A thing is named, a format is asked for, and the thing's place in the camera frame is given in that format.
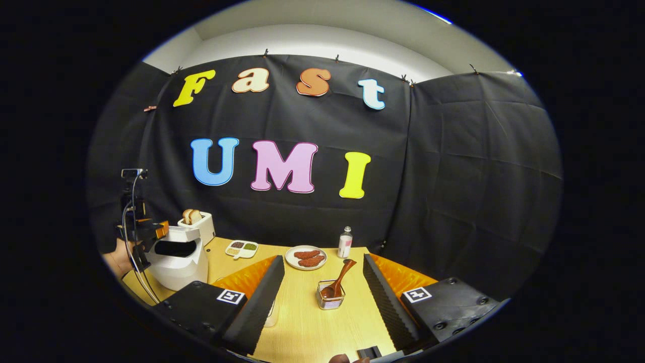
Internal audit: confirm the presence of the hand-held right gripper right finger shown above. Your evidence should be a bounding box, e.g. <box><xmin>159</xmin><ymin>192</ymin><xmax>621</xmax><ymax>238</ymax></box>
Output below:
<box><xmin>363</xmin><ymin>254</ymin><xmax>502</xmax><ymax>355</ymax></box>

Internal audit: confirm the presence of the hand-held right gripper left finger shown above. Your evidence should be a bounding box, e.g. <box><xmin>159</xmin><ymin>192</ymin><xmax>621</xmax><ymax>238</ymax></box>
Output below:
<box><xmin>151</xmin><ymin>255</ymin><xmax>286</xmax><ymax>357</ymax></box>

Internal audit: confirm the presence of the glass tray of rice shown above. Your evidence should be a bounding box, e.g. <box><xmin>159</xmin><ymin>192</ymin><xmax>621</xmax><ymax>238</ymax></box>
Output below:
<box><xmin>262</xmin><ymin>299</ymin><xmax>279</xmax><ymax>328</ymax></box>

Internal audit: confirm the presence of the white rice cooker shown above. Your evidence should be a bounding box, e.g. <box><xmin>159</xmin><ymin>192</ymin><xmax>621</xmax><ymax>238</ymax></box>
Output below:
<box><xmin>146</xmin><ymin>226</ymin><xmax>209</xmax><ymax>291</ymax></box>

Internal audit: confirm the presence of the brown wooden spoon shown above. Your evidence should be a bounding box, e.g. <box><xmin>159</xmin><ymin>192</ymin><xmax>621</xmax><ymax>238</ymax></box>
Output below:
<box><xmin>320</xmin><ymin>259</ymin><xmax>357</xmax><ymax>299</ymax></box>

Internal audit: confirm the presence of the metal wire chopstick holder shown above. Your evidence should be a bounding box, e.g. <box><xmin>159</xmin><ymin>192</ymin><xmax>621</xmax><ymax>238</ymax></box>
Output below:
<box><xmin>316</xmin><ymin>280</ymin><xmax>346</xmax><ymax>310</ymax></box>

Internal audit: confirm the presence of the white divided bean dish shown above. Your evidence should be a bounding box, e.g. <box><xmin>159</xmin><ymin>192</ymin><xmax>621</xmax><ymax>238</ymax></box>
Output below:
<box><xmin>225</xmin><ymin>240</ymin><xmax>259</xmax><ymax>260</ymax></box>

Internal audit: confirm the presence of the white round plate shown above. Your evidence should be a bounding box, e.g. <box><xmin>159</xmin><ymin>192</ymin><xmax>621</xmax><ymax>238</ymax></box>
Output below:
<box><xmin>285</xmin><ymin>245</ymin><xmax>328</xmax><ymax>271</ymax></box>

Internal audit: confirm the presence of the white toaster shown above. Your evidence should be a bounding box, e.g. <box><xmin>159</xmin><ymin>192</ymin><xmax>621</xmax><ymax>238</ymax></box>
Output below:
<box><xmin>177</xmin><ymin>212</ymin><xmax>216</xmax><ymax>247</ymax></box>

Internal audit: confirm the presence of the small pink label bottle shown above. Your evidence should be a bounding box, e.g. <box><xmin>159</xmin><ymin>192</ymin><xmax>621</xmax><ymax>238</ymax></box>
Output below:
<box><xmin>338</xmin><ymin>226</ymin><xmax>353</xmax><ymax>259</ymax></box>

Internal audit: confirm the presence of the black backdrop cloth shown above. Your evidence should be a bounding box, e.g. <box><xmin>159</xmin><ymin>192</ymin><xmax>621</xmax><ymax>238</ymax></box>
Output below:
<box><xmin>87</xmin><ymin>53</ymin><xmax>563</xmax><ymax>303</ymax></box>

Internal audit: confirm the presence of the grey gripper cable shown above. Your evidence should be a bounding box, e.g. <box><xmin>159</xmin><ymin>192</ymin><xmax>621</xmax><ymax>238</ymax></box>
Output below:
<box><xmin>121</xmin><ymin>174</ymin><xmax>162</xmax><ymax>303</ymax></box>

